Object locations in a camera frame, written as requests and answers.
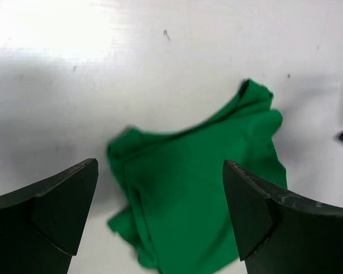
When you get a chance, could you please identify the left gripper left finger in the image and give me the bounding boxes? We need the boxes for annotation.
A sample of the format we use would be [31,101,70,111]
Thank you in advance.
[0,158,98,273]

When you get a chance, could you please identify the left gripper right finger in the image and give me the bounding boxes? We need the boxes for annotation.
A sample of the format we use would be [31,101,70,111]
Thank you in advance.
[223,160,343,273]

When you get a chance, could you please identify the green t shirt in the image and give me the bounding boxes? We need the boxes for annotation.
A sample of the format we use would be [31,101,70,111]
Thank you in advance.
[107,79,287,273]

